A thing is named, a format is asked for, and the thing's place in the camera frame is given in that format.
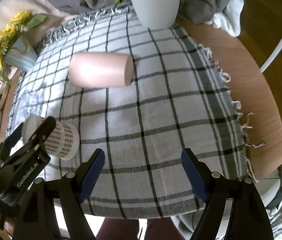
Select black white checked tablecloth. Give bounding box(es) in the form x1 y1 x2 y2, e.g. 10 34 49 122
7 5 254 219

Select white ribbed plant pot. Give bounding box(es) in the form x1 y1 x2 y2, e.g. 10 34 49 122
131 0 180 29

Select yellow sunflower bouquet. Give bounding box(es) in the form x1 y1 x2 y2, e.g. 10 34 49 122
0 10 48 82

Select white plaid patterned cup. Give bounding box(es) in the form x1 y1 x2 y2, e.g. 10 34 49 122
21 115 80 160

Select beige pink curtain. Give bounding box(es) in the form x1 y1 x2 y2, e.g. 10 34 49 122
0 0 71 46

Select light blue ribbed vase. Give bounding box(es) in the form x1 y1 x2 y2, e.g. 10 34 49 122
3 34 38 73

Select clear plastic cup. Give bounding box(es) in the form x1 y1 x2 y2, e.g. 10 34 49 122
14 90 42 122

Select pink cup lying sideways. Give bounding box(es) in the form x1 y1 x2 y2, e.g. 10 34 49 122
68 52 134 88

